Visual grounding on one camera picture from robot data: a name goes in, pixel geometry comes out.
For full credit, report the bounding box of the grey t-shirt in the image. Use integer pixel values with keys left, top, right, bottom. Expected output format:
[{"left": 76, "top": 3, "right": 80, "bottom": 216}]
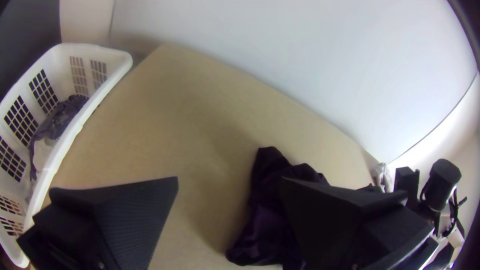
[{"left": 370, "top": 161, "right": 393, "bottom": 193}]

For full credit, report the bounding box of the heap of clothes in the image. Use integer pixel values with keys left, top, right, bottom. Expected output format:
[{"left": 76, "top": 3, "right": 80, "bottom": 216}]
[{"left": 28, "top": 93, "right": 91, "bottom": 188}]

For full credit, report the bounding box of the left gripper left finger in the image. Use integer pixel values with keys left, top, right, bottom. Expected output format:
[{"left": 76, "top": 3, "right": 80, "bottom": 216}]
[{"left": 16, "top": 176, "right": 180, "bottom": 270}]

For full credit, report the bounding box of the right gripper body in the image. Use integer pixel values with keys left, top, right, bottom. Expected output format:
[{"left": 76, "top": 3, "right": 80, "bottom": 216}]
[{"left": 393, "top": 166, "right": 421, "bottom": 210}]

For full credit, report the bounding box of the white laundry basket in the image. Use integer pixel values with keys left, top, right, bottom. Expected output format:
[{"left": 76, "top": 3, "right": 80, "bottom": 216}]
[{"left": 0, "top": 42, "right": 134, "bottom": 269}]

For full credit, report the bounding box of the dark t-shirt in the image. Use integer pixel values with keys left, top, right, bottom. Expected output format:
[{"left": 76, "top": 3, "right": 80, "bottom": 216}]
[{"left": 224, "top": 145, "right": 386, "bottom": 268}]

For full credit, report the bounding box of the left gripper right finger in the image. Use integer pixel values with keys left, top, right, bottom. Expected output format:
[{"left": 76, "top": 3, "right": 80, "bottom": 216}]
[{"left": 278, "top": 176, "right": 440, "bottom": 270}]

